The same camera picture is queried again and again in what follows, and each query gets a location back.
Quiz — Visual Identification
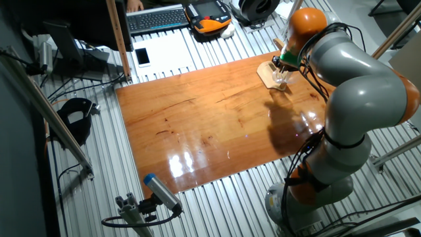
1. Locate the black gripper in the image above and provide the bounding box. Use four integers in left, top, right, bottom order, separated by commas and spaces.
271, 55, 290, 72

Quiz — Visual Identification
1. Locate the person's bare hand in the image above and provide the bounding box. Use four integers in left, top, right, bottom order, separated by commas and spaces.
126, 0, 145, 13

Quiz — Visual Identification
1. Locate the white crumpled paper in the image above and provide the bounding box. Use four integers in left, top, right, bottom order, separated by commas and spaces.
275, 0, 297, 20

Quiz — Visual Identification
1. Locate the white rounded lump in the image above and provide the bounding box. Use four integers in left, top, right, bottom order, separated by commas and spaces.
219, 23, 236, 40

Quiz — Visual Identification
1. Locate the black round fan housing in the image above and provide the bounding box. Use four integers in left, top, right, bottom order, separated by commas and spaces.
230, 0, 281, 27

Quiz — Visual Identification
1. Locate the orange black teach pendant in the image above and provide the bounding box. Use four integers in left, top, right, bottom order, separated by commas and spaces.
184, 0, 233, 35

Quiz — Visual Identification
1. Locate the white paper sheet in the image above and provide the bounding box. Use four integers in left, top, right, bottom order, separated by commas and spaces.
131, 31, 198, 80

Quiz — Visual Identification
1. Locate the brown wooden board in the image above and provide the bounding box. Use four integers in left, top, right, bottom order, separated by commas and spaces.
114, 49, 374, 199

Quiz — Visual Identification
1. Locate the beige flat panel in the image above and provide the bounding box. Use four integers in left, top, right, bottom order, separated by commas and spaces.
388, 31, 421, 106

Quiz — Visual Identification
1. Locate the black keyboard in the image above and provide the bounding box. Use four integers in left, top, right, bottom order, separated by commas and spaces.
126, 4, 190, 36

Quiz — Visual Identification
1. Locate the white smartphone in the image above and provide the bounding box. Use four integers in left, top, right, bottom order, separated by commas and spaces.
135, 47, 151, 68

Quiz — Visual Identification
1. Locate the dark metal bar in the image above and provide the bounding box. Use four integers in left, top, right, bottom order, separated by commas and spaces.
345, 217, 421, 237

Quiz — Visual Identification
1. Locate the black monitor with stand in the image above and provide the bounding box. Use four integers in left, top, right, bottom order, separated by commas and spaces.
19, 0, 134, 82

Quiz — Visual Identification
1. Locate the short aluminium profile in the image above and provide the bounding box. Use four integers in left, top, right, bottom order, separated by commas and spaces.
114, 192, 155, 237

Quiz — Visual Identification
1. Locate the grey flat base plate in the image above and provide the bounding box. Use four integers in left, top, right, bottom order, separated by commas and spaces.
241, 16, 276, 34

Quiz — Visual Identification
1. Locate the thin slanted frame post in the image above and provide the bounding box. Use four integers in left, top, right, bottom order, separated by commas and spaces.
289, 0, 305, 16

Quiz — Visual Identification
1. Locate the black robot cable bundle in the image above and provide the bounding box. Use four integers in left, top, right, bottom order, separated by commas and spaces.
281, 21, 368, 236

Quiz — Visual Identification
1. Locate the aluminium post with foot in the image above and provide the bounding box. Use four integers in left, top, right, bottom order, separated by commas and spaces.
371, 1, 421, 60

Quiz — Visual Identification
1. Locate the aluminium beam with bracket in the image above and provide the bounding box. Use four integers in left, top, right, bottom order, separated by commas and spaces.
368, 134, 421, 174

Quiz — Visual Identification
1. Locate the wooden frame post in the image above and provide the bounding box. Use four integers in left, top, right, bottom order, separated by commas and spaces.
105, 0, 133, 83

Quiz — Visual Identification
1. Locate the silver camera with blue cap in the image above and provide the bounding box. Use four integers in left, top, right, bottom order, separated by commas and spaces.
143, 172, 184, 215

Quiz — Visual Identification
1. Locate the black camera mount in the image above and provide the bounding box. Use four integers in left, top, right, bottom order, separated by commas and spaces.
137, 194, 159, 222

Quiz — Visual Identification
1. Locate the black camera cable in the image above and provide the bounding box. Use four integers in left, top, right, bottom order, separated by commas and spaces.
101, 210, 182, 228

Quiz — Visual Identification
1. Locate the small silver camera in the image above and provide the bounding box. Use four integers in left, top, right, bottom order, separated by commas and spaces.
38, 41, 54, 74

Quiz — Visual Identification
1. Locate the long aluminium frame beam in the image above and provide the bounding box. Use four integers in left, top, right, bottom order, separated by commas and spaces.
0, 49, 95, 180

